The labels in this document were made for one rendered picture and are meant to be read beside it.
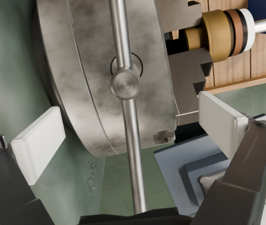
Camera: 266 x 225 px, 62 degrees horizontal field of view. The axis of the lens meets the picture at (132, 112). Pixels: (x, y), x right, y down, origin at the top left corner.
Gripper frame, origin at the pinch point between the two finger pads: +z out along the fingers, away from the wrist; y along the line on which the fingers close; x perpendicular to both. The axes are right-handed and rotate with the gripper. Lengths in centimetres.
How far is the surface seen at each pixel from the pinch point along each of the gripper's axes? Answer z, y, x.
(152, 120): 8.4, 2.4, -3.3
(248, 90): 136, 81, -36
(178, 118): 12.4, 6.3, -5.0
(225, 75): 43, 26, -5
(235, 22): 19.2, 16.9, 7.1
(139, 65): 7.0, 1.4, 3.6
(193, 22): 19.8, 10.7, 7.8
